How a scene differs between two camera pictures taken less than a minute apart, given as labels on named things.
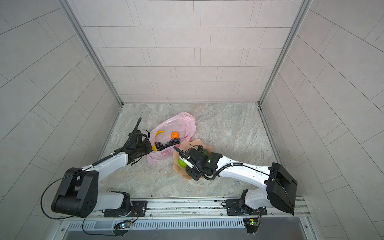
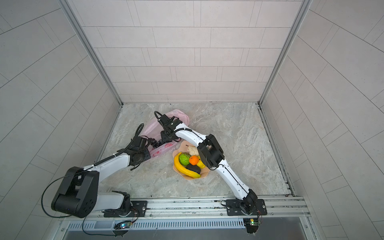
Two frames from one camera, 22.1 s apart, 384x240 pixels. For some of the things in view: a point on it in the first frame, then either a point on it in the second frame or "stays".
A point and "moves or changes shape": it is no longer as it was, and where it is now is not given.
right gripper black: [189, 171] to [164, 137]
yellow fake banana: [154, 148] to [182, 169]
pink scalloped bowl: [184, 146] stays
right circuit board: [252, 225] stays
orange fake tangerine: [175, 135] moves or changes shape
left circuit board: [123, 224] stays
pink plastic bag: [183, 123] moves or changes shape
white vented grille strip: [161, 224] stays
